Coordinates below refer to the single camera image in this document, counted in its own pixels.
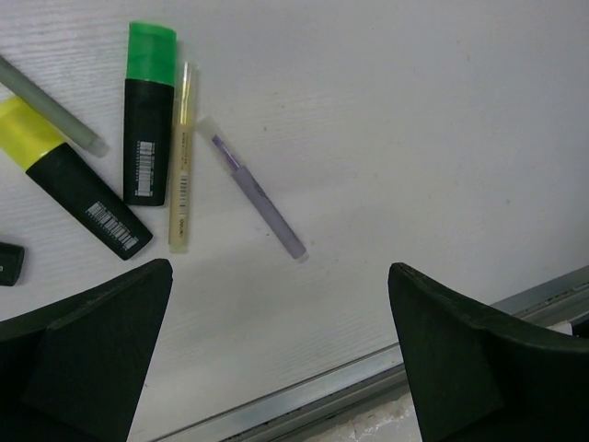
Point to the green black highlighter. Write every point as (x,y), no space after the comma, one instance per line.
(148,109)

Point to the blue black highlighter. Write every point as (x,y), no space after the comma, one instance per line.
(11,262)

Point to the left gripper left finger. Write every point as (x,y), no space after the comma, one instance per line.
(74,370)

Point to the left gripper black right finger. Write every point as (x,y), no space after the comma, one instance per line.
(478,374)

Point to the yellow black highlighter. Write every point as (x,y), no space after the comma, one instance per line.
(39,149)

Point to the pale yellow gel pen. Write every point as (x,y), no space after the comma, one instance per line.
(180,184)

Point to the purple gel pen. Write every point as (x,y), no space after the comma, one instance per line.
(212,134)

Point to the grey clear pen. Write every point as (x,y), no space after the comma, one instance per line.
(60,117)

